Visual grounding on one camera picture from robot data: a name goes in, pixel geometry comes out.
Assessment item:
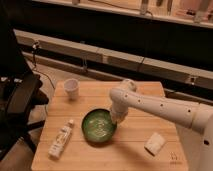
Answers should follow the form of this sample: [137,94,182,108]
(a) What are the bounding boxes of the green ceramic bowl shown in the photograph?
[81,108,117,143]

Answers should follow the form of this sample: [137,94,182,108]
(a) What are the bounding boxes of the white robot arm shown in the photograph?
[109,79,213,171]

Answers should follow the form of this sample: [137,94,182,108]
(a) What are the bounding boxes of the white paper cup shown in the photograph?
[64,79,79,100]

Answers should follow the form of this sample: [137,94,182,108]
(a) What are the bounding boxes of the white squeeze bottle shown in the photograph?
[48,119,74,159]

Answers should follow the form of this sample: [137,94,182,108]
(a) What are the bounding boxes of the black office chair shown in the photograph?
[0,20,49,161]

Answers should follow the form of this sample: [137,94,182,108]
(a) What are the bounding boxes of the black cable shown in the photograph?
[31,41,56,90]

